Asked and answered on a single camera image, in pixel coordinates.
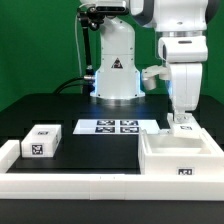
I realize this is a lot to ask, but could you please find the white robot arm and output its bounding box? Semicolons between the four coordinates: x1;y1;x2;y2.
78;0;221;123

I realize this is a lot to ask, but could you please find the white cabinet door panel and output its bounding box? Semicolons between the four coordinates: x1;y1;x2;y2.
167;113;202;139

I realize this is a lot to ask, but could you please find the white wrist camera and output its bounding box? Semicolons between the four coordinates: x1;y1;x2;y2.
142;65;169;91

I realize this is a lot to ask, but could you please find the black cable bundle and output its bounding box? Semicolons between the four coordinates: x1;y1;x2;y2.
53;77;88;95

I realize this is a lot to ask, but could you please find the white cabinet box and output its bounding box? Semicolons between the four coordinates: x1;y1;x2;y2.
138;129;224;176

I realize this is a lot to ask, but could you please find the white marker sheet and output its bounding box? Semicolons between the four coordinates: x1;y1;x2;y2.
73;119;160;135

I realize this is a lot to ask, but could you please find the white thin cable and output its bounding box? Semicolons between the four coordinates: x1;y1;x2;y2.
74;13;84;78

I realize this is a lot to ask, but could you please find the white block with marker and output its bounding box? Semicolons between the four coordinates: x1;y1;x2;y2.
21;124;62;158

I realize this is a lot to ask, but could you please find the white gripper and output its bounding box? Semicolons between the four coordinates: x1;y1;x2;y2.
169;63;202;122

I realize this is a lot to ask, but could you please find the white U-shaped frame barrier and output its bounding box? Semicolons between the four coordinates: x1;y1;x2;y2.
0;140;224;201

